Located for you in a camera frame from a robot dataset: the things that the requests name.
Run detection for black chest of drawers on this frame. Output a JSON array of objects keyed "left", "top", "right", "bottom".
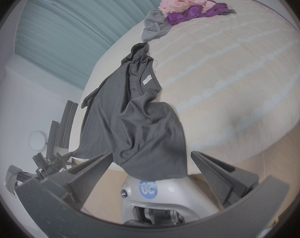
[{"left": 56, "top": 100, "right": 79, "bottom": 149}]

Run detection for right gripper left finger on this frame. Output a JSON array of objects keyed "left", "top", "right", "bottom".
[{"left": 42, "top": 152, "right": 114, "bottom": 208}]

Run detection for grey garment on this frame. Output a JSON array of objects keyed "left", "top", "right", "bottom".
[{"left": 141, "top": 10, "right": 174, "bottom": 42}]

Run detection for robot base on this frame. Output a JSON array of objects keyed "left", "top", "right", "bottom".
[{"left": 120, "top": 175, "right": 225, "bottom": 226}]

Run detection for bed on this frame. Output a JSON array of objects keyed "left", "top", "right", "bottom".
[{"left": 70, "top": 0, "right": 300, "bottom": 177}]

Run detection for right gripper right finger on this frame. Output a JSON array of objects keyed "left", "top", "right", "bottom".
[{"left": 191, "top": 151, "right": 260, "bottom": 205}]

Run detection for pink garment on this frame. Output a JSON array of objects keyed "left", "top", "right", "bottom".
[{"left": 158, "top": 0, "right": 216, "bottom": 17}]

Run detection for purple garment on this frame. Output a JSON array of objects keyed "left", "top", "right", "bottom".
[{"left": 167, "top": 3, "right": 237, "bottom": 26}]

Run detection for black T-shirt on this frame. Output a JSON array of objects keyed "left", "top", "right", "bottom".
[{"left": 73, "top": 43, "right": 188, "bottom": 181}]

